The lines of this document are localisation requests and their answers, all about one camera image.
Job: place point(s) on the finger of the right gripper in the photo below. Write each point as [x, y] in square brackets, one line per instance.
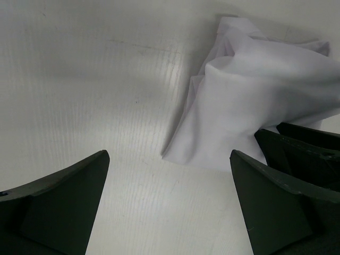
[310, 158]
[310, 132]

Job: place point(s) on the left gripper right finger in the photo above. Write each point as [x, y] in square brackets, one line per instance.
[283, 214]

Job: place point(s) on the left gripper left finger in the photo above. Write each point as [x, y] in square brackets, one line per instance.
[54, 214]

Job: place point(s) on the white t shirt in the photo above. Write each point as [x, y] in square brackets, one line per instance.
[250, 82]

